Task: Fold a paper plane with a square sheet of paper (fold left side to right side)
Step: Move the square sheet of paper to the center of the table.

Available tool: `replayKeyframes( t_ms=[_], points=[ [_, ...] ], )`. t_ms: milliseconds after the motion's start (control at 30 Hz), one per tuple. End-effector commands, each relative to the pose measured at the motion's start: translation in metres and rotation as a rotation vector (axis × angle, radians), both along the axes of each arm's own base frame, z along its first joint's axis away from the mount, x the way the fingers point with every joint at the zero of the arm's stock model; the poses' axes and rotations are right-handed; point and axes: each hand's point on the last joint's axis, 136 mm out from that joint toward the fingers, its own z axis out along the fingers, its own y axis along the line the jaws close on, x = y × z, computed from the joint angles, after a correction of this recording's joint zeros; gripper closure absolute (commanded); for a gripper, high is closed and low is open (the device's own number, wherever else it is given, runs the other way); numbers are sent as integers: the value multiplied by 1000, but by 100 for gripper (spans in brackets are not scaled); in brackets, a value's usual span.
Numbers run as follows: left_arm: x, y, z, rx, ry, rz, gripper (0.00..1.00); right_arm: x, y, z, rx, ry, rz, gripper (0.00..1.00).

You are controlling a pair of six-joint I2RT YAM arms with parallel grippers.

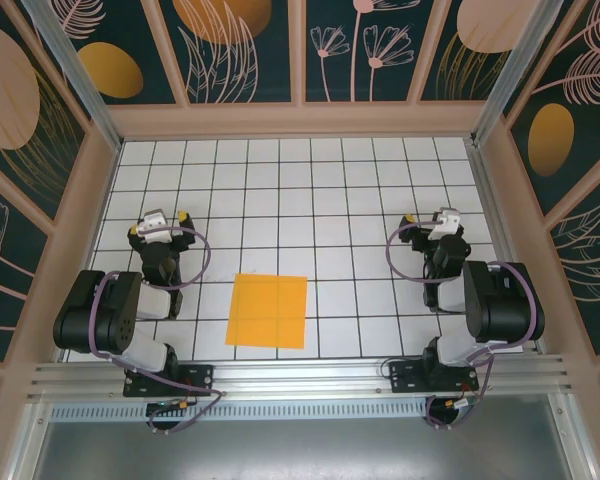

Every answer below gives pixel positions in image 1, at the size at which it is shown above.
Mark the aluminium frame post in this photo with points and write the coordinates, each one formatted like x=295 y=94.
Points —
x=505 y=85
x=80 y=85

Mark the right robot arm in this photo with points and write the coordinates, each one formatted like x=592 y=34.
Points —
x=505 y=305

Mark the grey metal shelf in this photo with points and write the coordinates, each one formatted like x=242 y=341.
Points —
x=300 y=450

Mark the small circuit board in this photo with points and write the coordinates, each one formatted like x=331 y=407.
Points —
x=170 y=406
x=460 y=402

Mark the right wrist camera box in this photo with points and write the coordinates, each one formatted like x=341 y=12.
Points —
x=445 y=222

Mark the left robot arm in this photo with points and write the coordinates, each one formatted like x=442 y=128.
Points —
x=85 y=320

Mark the aluminium side rail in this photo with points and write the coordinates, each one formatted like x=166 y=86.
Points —
x=489 y=200

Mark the orange paper sheet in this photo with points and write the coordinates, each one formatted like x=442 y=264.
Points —
x=267 y=310

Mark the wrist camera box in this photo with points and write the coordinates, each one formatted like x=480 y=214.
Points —
x=445 y=222
x=152 y=222

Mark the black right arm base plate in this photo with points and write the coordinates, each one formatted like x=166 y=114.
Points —
x=405 y=377

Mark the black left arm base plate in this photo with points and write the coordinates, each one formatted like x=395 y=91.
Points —
x=197 y=380

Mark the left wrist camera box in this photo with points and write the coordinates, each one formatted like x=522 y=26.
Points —
x=152 y=222

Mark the long aluminium mounting rail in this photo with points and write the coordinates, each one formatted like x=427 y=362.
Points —
x=300 y=375

